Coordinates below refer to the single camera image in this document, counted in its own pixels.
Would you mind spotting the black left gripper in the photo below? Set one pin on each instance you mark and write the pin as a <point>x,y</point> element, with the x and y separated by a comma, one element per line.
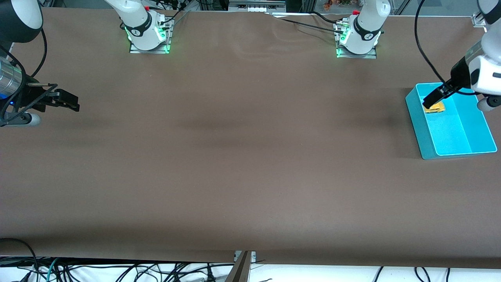
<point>459,74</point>

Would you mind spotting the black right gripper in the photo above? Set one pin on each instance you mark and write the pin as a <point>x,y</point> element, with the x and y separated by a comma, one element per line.
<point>28,96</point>

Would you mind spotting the yellow beetle toy car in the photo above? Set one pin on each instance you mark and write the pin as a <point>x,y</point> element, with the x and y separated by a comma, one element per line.
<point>436,109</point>

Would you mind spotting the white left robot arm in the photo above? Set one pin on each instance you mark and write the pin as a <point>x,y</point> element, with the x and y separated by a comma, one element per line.
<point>366,39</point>

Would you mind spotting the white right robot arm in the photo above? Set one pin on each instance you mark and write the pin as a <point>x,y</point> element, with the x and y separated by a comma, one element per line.
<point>137,23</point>

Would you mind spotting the turquoise plastic bin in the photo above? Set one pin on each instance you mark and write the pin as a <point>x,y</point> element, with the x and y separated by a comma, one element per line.
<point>450,133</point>

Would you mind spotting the clear table corner clamp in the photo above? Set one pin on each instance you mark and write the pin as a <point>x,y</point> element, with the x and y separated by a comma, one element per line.
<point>478,20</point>

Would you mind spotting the orange background objects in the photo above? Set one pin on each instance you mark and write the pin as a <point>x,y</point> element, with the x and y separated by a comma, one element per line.
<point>336,3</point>

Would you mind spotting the brown table cover sheet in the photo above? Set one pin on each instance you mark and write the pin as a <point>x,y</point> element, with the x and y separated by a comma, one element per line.
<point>235,156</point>

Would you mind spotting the white power strip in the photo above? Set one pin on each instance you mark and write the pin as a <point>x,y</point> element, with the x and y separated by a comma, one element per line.
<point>256,6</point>

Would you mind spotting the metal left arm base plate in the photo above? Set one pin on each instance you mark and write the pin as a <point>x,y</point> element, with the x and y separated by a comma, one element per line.
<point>372,55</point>

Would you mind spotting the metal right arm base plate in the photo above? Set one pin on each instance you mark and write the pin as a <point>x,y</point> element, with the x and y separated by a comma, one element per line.
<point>169,39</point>

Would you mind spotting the aluminium frame post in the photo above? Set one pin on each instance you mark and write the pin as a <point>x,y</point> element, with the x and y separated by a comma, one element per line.
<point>239,270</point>

